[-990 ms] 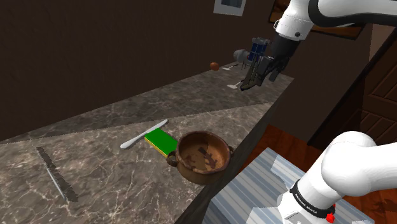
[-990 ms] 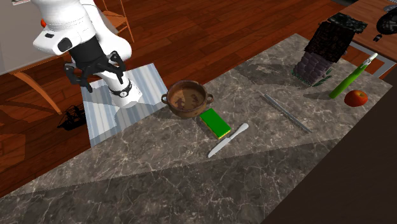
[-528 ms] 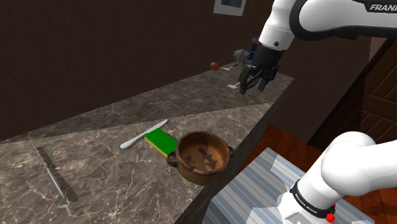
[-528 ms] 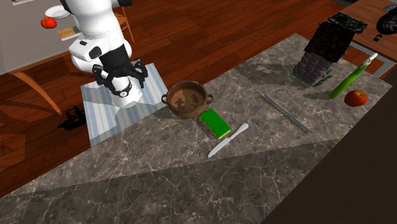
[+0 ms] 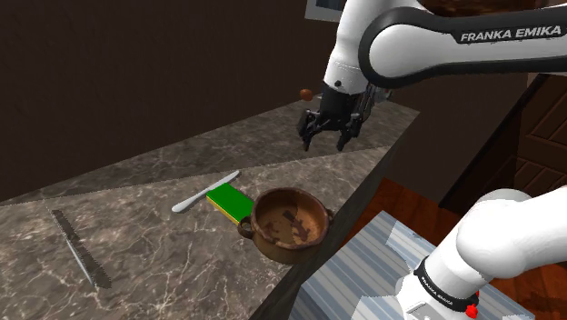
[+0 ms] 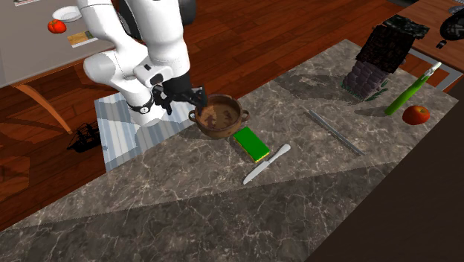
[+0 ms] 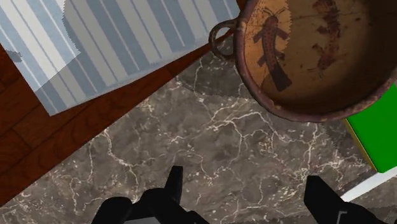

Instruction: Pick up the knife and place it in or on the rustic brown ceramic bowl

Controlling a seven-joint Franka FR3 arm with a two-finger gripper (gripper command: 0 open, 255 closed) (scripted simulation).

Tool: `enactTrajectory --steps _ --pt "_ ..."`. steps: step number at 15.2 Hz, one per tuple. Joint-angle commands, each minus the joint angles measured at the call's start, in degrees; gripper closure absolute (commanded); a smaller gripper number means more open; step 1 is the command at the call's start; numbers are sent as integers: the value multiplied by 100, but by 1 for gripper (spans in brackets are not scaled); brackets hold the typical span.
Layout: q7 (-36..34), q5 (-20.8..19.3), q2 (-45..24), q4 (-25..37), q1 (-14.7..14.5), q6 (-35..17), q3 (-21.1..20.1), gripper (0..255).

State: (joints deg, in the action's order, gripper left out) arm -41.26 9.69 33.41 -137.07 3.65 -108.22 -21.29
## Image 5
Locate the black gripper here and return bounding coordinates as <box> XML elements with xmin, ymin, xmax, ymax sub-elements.
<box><xmin>296</xmin><ymin>83</ymin><xmax>372</xmax><ymax>153</ymax></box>

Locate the green and yellow sponge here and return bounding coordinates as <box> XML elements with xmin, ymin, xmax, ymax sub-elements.
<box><xmin>205</xmin><ymin>182</ymin><xmax>256</xmax><ymax>225</ymax></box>

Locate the grey serrated knife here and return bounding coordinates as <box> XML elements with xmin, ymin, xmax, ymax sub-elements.
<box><xmin>50</xmin><ymin>208</ymin><xmax>113</xmax><ymax>290</ymax></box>

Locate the brown clay pot with handles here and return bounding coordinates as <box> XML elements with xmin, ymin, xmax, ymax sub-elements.
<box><xmin>237</xmin><ymin>187</ymin><xmax>335</xmax><ymax>265</ymax></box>

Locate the silver butter knife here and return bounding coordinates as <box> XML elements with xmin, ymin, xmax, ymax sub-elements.
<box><xmin>171</xmin><ymin>169</ymin><xmax>242</xmax><ymax>215</ymax></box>

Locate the white framed window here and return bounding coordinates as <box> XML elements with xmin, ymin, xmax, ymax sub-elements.
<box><xmin>304</xmin><ymin>0</ymin><xmax>347</xmax><ymax>24</ymax></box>

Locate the striped grey robot stand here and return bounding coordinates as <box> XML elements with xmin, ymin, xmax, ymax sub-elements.
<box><xmin>288</xmin><ymin>210</ymin><xmax>536</xmax><ymax>320</ymax></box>

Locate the dark brown wooden door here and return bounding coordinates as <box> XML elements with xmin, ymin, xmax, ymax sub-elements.
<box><xmin>480</xmin><ymin>73</ymin><xmax>567</xmax><ymax>201</ymax></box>

